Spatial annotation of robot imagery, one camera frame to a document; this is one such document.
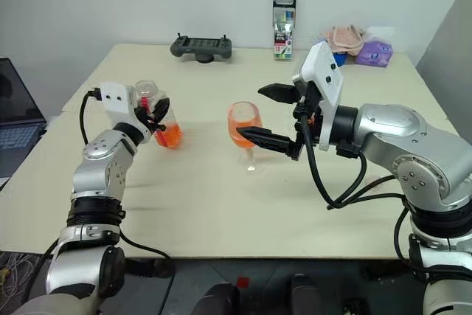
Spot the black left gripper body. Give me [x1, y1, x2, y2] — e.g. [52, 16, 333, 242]
[133, 105, 156, 135]

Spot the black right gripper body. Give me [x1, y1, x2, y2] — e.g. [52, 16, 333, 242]
[288, 82, 326, 162]

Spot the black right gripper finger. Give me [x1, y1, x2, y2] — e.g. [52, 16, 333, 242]
[257, 83, 298, 105]
[236, 126, 296, 157]

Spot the clear bottle with orange drink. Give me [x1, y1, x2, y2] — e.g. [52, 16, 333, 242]
[134, 79, 184, 150]

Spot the clear wine glass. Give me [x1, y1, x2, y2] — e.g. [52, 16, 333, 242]
[227, 100, 266, 175]

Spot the blue tape roll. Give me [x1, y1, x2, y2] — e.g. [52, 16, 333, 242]
[315, 37, 348, 68]

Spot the marker pen pack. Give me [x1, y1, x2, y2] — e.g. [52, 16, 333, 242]
[272, 0, 297, 62]

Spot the pink folded cloth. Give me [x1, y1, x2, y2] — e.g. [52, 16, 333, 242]
[326, 25, 367, 55]

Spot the dark grey handheld controller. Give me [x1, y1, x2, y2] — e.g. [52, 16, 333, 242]
[170, 32, 235, 63]

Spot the purple tissue pack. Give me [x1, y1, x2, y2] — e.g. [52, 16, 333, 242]
[354, 26, 395, 69]

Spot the dark laptop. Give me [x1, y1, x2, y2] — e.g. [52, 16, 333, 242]
[0, 57, 49, 180]

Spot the dark rounded shape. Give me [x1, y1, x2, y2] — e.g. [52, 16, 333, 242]
[289, 273, 322, 315]
[201, 282, 241, 315]

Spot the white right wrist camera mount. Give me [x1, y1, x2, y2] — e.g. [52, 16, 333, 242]
[292, 39, 345, 152]

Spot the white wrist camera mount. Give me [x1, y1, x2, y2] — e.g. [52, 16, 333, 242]
[97, 80, 139, 126]
[292, 39, 345, 152]

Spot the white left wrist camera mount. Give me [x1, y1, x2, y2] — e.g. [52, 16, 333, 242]
[97, 80, 139, 126]

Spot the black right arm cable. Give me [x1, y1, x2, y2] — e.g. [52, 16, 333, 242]
[298, 114, 411, 268]

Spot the white cable bundle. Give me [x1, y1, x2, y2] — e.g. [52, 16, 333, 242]
[0, 253, 46, 294]

